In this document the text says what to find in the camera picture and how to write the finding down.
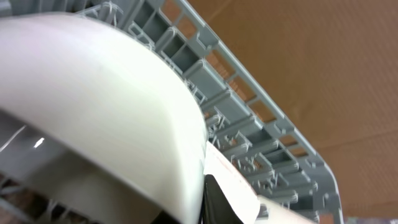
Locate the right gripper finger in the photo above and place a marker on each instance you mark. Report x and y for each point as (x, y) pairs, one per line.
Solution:
(217, 202)

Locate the white bowl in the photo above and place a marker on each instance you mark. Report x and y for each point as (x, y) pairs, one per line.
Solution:
(239, 194)

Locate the grey bowl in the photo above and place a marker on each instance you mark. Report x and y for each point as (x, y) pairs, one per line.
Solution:
(95, 127)

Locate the white cup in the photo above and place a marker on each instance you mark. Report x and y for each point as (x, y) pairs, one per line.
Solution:
(280, 215)

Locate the grey dish rack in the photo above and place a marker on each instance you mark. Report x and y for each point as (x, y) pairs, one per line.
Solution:
(244, 123)

